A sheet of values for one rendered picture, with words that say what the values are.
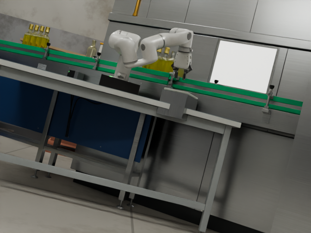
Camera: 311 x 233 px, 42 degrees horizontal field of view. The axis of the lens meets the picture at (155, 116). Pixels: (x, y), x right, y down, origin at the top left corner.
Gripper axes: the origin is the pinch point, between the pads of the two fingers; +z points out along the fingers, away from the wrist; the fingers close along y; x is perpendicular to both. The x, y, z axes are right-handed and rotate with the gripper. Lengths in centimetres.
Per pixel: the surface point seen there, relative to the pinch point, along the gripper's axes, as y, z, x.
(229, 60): -16.7, -12.5, -44.2
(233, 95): -29.9, 8.0, -22.3
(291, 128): -70, 20, -18
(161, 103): 3.3, 17.2, 14.1
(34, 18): 320, -15, -211
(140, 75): 33.5, 6.3, -11.0
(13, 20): 343, -9, -196
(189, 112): -12.1, 19.9, 6.1
